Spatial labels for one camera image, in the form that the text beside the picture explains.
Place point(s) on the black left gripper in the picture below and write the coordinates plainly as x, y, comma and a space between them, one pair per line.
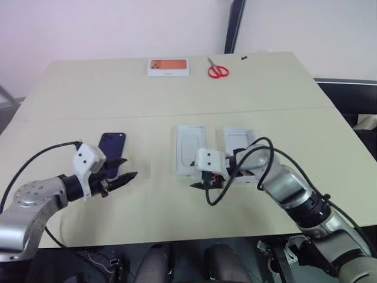
98, 184

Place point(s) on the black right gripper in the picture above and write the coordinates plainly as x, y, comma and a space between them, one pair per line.
213, 179

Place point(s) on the dark blue phone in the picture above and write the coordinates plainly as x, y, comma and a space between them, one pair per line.
113, 147

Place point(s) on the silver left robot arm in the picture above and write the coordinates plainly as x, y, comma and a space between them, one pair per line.
32, 203

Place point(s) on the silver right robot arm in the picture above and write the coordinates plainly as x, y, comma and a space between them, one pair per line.
297, 188

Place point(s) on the white phone box base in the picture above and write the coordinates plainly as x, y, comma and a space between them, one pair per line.
190, 147

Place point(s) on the white phone box lid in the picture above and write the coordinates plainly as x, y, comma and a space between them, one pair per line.
237, 137

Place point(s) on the white box with orange print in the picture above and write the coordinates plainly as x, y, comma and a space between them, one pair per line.
168, 67

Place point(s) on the dark rounded shape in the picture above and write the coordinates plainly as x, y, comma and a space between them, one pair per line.
219, 263
154, 263

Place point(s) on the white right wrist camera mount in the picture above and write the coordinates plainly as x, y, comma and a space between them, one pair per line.
210, 160

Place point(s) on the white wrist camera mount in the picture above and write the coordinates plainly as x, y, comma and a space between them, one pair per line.
210, 160
87, 156

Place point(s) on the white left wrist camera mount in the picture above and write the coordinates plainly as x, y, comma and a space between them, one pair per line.
87, 156

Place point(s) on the grey metal frame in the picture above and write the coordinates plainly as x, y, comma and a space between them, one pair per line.
7, 98

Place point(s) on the black upright post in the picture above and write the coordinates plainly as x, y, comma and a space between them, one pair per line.
235, 26

